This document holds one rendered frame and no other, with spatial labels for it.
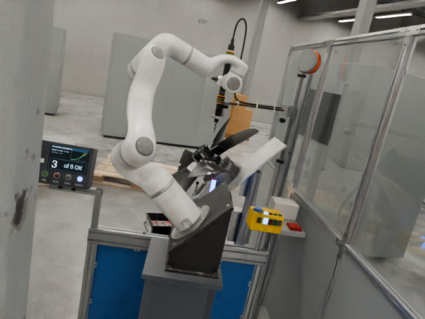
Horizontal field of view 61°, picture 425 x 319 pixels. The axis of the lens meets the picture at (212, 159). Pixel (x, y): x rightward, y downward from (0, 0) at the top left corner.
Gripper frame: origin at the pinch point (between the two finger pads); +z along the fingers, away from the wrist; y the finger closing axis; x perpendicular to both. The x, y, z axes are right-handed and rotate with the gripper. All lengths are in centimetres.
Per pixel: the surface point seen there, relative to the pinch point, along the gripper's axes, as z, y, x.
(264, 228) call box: -41, 28, -65
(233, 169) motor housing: 4, 17, -50
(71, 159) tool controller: -41, -66, -46
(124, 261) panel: -36, -36, -96
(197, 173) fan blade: -21, -7, -49
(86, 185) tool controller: -43, -58, -56
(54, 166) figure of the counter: -42, -72, -50
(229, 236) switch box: 18, 27, -100
